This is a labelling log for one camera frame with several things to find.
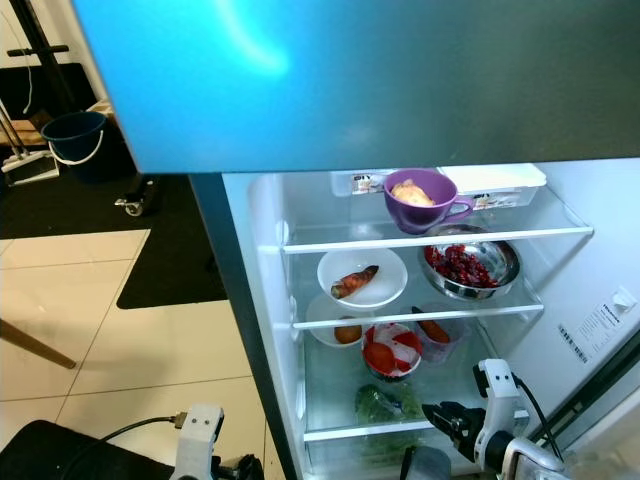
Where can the clear plastic cup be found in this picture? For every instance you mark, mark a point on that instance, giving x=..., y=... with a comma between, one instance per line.
x=440, y=335

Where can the printed food box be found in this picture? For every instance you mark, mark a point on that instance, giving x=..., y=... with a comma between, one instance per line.
x=358, y=183

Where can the grey steel fridge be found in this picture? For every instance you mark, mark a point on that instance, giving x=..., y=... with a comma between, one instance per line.
x=360, y=80

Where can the bread roll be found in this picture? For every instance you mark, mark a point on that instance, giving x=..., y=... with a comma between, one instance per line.
x=413, y=192

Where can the steel bowl of red berries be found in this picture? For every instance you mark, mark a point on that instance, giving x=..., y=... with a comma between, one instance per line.
x=500, y=270

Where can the purple cup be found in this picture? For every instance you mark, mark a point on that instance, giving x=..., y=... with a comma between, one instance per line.
x=425, y=216

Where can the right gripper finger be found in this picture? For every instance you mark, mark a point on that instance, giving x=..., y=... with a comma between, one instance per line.
x=446, y=412
x=450, y=431

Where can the black metal stand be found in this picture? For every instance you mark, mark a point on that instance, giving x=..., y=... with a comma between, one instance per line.
x=50, y=90

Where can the black wheeled frame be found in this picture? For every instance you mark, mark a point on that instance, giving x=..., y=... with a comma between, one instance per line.
x=135, y=195

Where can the white bowl with orange fruit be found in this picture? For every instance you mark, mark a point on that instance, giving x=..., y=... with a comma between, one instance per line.
x=347, y=332

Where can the roasted carrot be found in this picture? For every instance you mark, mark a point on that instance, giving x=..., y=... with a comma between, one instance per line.
x=354, y=282

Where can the bowl of red tomatoes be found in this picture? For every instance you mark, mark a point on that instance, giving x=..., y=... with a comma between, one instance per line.
x=392, y=352

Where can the blue bucket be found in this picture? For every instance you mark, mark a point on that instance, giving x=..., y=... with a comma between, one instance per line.
x=72, y=150

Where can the green leafy vegetables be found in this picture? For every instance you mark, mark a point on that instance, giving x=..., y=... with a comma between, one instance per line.
x=388, y=415

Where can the silver folding rack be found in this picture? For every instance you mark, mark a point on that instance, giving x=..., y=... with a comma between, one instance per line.
x=25, y=170

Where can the white food tray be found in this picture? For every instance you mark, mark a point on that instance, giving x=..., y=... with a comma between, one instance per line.
x=505, y=183

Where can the fridge door with shelves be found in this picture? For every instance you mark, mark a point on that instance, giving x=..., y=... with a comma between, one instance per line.
x=610, y=380

